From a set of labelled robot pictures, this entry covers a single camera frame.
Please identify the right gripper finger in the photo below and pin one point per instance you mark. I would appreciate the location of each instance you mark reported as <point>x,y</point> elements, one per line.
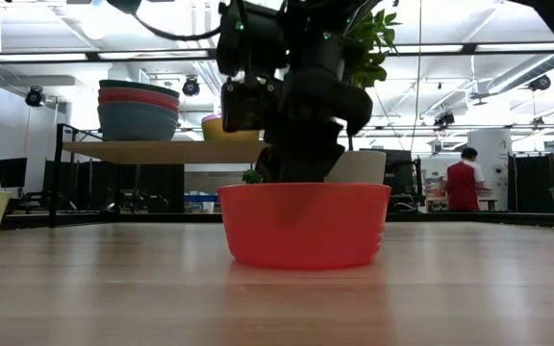
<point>267,165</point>
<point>310,165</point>

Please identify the orange plastic bowl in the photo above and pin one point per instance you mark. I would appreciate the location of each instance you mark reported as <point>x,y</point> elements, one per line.
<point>301,226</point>

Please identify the purple plastic cup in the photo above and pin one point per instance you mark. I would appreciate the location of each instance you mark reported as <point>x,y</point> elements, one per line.
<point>209,117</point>

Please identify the blue plastic bowl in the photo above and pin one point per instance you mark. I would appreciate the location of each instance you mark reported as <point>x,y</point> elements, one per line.
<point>137,125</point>

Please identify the coral red plastic bowl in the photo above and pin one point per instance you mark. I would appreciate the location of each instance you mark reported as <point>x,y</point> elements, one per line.
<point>137,100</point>

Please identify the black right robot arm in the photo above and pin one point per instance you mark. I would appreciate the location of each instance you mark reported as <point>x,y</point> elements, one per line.
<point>306,33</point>

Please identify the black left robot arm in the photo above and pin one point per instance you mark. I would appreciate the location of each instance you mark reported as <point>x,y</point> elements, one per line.
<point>124,5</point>

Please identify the small green plant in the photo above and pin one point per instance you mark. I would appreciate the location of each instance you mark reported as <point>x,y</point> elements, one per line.
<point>252,177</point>

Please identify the yellow plastic bowl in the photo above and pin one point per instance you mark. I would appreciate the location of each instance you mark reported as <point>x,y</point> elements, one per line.
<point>231,130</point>

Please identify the potted plant in beige pot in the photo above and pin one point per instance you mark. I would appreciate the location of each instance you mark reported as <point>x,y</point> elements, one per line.
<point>361,165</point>

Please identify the black ceiling spotlight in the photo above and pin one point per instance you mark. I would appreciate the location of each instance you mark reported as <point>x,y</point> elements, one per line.
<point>191,87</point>
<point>540,82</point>
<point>444,119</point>
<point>34,96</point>

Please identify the long ceiling light strip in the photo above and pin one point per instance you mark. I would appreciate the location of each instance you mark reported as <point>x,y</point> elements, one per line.
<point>520,47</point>
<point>154,55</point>
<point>428,48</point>
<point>32,57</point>

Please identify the cluttered background desk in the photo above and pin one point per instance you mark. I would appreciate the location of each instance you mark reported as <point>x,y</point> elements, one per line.
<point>435,199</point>

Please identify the person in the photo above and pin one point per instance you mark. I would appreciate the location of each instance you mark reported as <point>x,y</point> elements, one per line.
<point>463,185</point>

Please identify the dark green plastic bowl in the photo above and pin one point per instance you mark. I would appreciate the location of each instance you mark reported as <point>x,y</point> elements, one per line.
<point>135,85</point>

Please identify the black room partition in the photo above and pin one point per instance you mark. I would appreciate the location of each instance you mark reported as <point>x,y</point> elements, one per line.
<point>532,182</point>

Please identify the black computer monitor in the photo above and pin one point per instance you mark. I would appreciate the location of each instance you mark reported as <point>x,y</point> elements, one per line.
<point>10,172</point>

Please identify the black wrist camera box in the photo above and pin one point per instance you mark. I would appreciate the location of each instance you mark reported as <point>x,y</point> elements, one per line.
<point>250,108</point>

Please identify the wooden shelf with black frame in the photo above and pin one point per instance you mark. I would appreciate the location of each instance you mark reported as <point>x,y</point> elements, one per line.
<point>161,152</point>

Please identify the black aluminium table frame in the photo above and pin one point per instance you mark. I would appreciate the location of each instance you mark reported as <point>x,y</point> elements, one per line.
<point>474,219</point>

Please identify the silver ventilation duct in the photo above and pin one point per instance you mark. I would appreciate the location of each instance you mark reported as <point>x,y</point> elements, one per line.
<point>527,72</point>

